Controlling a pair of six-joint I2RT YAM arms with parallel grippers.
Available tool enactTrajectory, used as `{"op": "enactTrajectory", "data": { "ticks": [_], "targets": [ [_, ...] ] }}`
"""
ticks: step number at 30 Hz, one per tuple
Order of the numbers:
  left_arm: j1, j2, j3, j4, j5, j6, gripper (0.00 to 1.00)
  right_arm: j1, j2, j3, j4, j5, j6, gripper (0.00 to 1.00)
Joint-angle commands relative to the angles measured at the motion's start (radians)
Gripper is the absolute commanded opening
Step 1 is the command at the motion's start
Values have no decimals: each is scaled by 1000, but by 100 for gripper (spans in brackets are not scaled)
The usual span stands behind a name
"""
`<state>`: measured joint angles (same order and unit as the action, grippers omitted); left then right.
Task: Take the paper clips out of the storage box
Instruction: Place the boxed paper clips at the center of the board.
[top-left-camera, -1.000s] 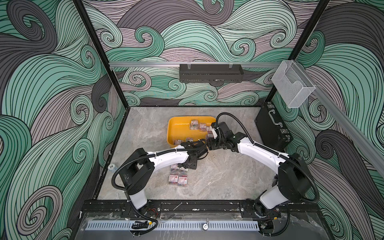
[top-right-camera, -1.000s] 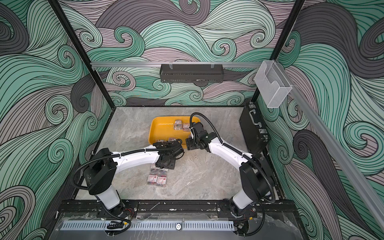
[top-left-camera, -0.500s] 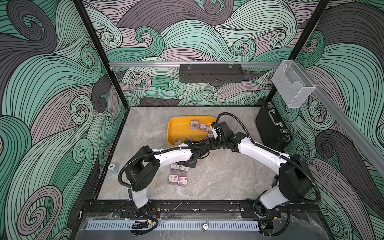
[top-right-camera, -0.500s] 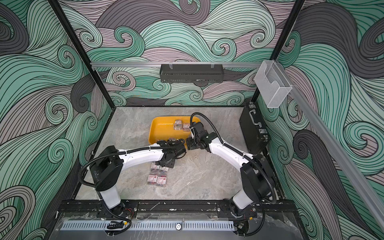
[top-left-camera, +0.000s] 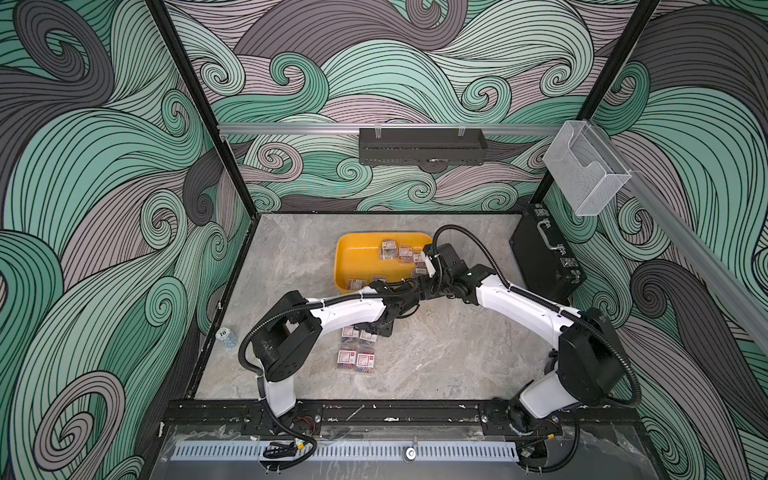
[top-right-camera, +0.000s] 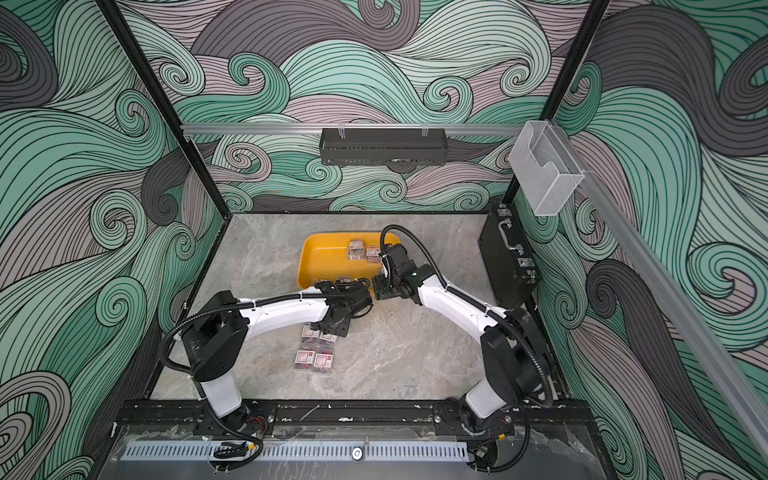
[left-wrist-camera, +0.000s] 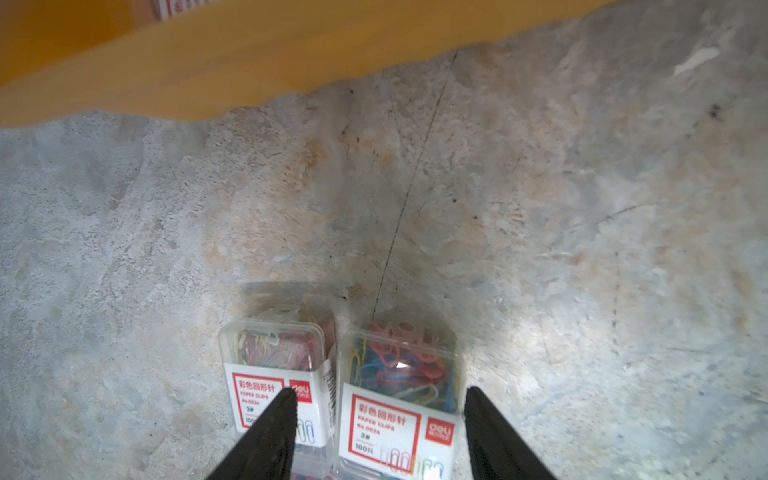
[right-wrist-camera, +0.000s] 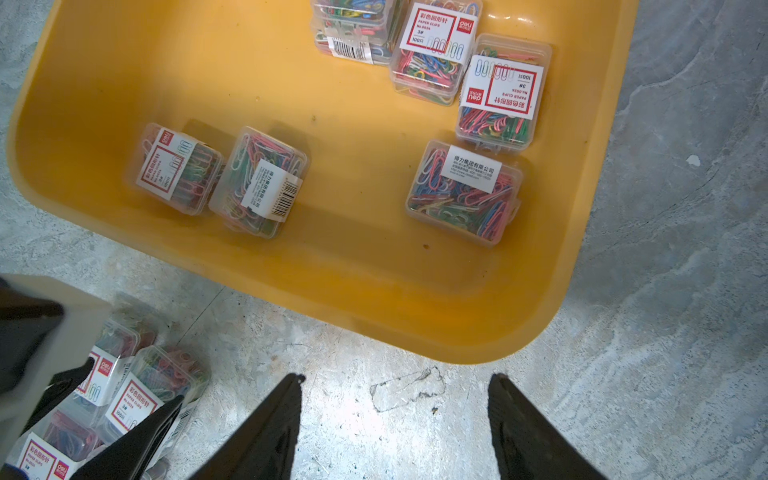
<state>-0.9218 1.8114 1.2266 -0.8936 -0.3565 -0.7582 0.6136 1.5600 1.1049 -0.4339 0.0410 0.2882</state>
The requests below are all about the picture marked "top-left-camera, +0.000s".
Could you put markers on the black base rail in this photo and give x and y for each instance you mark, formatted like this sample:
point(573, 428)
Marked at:
point(494, 417)

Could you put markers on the paper clip box under stack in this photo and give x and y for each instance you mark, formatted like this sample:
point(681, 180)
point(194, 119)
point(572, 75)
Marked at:
point(405, 254)

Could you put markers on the black briefcase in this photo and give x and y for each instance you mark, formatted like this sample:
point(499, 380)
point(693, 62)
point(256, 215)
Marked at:
point(547, 261)

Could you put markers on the paper clip box removed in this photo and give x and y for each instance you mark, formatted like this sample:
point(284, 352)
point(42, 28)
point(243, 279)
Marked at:
point(346, 359)
point(365, 361)

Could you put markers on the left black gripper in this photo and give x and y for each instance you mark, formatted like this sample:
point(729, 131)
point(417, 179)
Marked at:
point(386, 333)

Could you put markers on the clear acrylic wall holder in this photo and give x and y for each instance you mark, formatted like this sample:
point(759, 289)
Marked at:
point(586, 166)

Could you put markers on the black wall-mounted tray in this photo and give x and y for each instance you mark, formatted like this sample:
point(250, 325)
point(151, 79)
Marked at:
point(429, 148)

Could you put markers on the aluminium rail right wall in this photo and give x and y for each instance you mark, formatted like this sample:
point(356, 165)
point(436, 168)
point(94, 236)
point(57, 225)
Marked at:
point(685, 207)

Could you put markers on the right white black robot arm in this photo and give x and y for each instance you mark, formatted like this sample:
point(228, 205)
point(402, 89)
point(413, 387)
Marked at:
point(592, 367)

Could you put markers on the white slotted cable duct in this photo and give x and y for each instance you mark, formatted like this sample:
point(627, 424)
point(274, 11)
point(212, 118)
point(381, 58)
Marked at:
point(358, 450)

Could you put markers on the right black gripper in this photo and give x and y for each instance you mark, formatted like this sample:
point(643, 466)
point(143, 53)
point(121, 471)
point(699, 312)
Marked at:
point(426, 292)

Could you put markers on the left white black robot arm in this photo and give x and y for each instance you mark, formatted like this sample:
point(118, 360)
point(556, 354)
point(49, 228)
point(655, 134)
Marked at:
point(278, 345)

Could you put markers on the yellow plastic storage tray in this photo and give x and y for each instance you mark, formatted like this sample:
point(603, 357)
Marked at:
point(358, 257)

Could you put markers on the small clear plastic bottle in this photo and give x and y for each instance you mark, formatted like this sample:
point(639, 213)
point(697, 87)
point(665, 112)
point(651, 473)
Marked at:
point(226, 337)

